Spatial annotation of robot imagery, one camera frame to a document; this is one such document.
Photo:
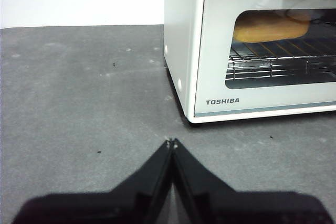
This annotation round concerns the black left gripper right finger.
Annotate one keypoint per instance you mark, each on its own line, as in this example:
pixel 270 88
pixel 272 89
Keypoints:
pixel 210 205

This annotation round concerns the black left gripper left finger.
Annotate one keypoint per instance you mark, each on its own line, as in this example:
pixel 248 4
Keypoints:
pixel 136 205

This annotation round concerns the glass oven door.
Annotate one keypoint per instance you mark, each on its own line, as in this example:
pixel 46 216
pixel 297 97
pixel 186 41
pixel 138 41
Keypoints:
pixel 215 51

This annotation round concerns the white Toshiba toaster oven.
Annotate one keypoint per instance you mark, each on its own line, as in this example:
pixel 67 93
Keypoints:
pixel 181 24

